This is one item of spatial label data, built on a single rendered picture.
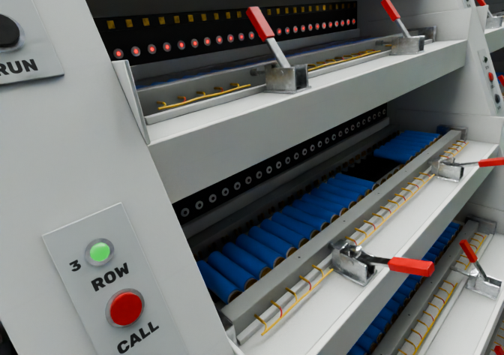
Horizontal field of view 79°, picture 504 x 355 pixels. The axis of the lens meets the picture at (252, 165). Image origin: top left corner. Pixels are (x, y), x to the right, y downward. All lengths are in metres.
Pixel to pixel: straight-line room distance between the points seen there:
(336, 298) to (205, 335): 0.15
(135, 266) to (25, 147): 0.08
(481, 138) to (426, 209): 0.29
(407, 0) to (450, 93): 0.20
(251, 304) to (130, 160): 0.17
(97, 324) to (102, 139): 0.10
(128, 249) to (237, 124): 0.11
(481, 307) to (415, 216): 0.22
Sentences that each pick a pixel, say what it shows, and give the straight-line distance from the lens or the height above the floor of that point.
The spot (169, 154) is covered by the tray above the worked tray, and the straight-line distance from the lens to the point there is 0.21.
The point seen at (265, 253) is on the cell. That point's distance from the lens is 0.35.
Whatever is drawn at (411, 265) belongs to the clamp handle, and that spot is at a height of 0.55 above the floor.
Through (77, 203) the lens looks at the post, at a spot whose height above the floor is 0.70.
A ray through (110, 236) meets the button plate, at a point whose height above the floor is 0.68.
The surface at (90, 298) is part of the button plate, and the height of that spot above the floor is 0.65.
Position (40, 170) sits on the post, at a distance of 0.19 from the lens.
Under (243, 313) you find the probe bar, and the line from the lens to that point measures 0.29.
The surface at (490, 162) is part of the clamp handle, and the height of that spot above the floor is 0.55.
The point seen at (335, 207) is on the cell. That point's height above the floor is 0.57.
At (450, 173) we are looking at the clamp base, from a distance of 0.55.
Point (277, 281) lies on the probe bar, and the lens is 0.31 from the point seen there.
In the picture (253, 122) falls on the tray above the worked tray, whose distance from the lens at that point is 0.24.
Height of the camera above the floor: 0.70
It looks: 6 degrees down
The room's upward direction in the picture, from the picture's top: 21 degrees counter-clockwise
